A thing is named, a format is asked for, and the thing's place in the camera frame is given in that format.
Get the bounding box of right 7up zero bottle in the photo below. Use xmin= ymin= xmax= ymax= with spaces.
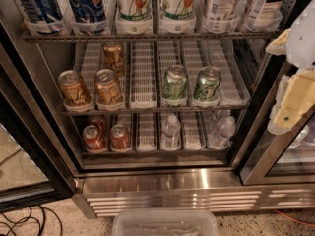
xmin=161 ymin=0 xmax=195 ymax=33

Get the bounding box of left 7up zero bottle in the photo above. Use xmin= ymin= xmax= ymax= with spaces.
xmin=116 ymin=0 xmax=151 ymax=34

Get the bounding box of orange floor cable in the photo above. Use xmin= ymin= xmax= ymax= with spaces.
xmin=274 ymin=209 xmax=315 ymax=228

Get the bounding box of middle clear water bottle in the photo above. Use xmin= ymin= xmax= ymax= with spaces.
xmin=161 ymin=114 xmax=180 ymax=151

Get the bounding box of left glass fridge door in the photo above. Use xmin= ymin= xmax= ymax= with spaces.
xmin=0 ymin=26 xmax=75 ymax=212

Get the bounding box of gold can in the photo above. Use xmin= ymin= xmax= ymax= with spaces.
xmin=58 ymin=70 xmax=93 ymax=112
xmin=94 ymin=69 xmax=123 ymax=111
xmin=102 ymin=42 xmax=125 ymax=76

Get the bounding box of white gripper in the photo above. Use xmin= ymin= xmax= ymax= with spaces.
xmin=265 ymin=0 xmax=315 ymax=135

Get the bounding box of front left red can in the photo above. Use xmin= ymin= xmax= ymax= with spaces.
xmin=83 ymin=125 xmax=106 ymax=150

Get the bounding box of clear plastic bin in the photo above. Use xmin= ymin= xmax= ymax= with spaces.
xmin=111 ymin=209 xmax=220 ymax=236

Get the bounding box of rear red can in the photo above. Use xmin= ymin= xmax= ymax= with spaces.
xmin=88 ymin=115 xmax=107 ymax=132

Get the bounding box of rear gold can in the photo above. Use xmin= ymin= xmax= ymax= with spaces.
xmin=102 ymin=42 xmax=125 ymax=76

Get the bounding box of stainless steel beverage fridge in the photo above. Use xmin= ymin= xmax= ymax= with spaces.
xmin=0 ymin=0 xmax=315 ymax=218

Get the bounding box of blue pepsi bottle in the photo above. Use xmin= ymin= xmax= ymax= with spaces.
xmin=20 ymin=0 xmax=63 ymax=35
xmin=69 ymin=0 xmax=107 ymax=35

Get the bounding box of green can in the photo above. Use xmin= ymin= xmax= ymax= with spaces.
xmin=162 ymin=65 xmax=187 ymax=106
xmin=193 ymin=66 xmax=221 ymax=103

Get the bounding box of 7up zero bottle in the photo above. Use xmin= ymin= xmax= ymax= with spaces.
xmin=116 ymin=0 xmax=151 ymax=34
xmin=161 ymin=0 xmax=195 ymax=33

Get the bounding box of front left gold can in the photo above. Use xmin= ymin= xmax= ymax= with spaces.
xmin=58 ymin=70 xmax=93 ymax=112

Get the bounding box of white label bottle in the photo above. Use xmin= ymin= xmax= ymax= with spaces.
xmin=201 ymin=0 xmax=239 ymax=34
xmin=240 ymin=0 xmax=283 ymax=32

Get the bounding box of left blue Pepsi bottle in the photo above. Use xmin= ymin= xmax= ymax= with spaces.
xmin=20 ymin=0 xmax=63 ymax=35

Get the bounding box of right rear water bottle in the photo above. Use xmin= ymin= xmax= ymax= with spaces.
xmin=212 ymin=109 xmax=230 ymax=122

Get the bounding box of right blue Pepsi bottle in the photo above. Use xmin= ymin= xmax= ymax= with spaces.
xmin=69 ymin=0 xmax=107 ymax=35

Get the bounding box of left green can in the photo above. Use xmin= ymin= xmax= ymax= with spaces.
xmin=162 ymin=65 xmax=187 ymax=106

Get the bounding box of black floor cable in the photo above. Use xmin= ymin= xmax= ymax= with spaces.
xmin=0 ymin=204 xmax=64 ymax=236

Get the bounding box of right front water bottle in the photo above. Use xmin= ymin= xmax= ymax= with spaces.
xmin=209 ymin=116 xmax=236 ymax=149

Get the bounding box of red can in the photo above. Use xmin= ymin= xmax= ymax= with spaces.
xmin=110 ymin=124 xmax=131 ymax=150
xmin=83 ymin=125 xmax=106 ymax=150
xmin=88 ymin=115 xmax=107 ymax=132

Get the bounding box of right green can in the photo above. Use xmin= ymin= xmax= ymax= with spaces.
xmin=193 ymin=66 xmax=221 ymax=103

